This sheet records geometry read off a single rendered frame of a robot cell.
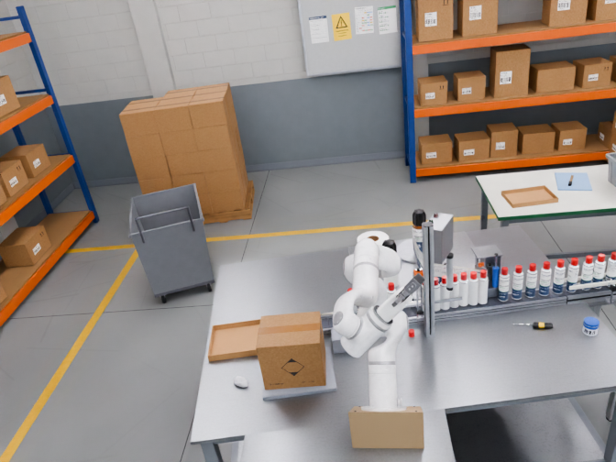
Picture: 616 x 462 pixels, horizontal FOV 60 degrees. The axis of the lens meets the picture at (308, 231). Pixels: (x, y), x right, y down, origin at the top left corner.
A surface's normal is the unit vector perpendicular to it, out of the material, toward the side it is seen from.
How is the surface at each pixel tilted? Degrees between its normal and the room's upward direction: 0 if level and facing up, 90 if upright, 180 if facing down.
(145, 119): 90
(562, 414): 0
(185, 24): 90
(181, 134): 90
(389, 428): 90
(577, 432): 0
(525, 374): 0
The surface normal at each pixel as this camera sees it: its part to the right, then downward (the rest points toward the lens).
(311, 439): -0.12, -0.87
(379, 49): -0.06, 0.49
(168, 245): 0.28, 0.49
